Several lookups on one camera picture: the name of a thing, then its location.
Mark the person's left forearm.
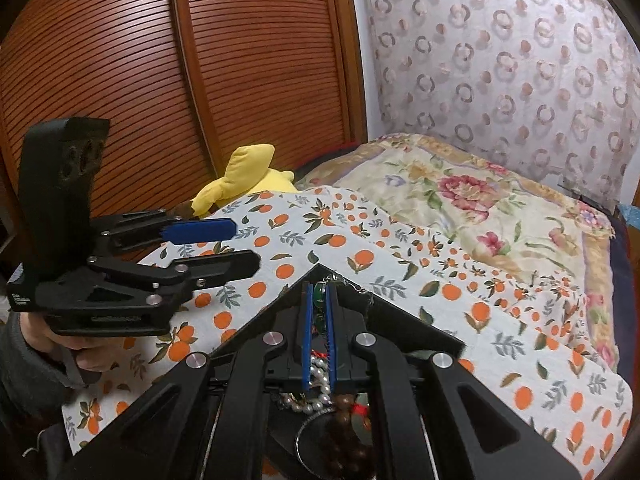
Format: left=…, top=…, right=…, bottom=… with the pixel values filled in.
left=0, top=310, right=76, bottom=423

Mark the black square box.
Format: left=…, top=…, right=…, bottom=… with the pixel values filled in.
left=210, top=262, right=473, bottom=480

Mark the brown wooden bead bracelet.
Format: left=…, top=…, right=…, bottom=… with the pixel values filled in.
left=320, top=392, right=377, bottom=480

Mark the yellow plush toy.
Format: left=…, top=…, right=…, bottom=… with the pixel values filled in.
left=172, top=144, right=296, bottom=220

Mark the silver chain jewelry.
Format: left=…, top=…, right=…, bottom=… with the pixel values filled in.
left=322, top=274, right=377, bottom=312

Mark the person's left hand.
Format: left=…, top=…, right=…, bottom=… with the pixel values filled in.
left=25, top=316, right=127, bottom=389

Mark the ring pattern sheer curtain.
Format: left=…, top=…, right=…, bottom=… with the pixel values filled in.
left=350, top=0, right=640, bottom=211

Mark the floral bedspread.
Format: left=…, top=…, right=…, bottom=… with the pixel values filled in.
left=295, top=132, right=626, bottom=377

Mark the white pearl necklace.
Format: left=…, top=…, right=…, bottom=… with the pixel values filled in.
left=280, top=352, right=334, bottom=414

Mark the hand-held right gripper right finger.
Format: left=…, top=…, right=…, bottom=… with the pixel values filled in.
left=324, top=282, right=583, bottom=480

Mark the green bead bracelet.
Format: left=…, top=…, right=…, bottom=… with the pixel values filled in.
left=312, top=282, right=331, bottom=337

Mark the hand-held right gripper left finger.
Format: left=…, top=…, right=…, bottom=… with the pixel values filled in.
left=55, top=282, right=317, bottom=480

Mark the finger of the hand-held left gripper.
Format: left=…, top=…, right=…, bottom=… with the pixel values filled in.
left=87, top=250, right=261, bottom=307
left=97, top=210, right=237, bottom=257

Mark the dark blue bed sheet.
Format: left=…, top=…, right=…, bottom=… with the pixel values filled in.
left=612, top=215, right=640, bottom=313

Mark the brown slatted wooden wardrobe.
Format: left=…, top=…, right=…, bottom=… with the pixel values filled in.
left=0, top=0, right=368, bottom=262

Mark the orange fruit print tablecloth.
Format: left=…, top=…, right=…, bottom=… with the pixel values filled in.
left=60, top=186, right=633, bottom=480

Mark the silver bangle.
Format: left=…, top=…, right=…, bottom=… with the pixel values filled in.
left=294, top=407, right=351, bottom=480

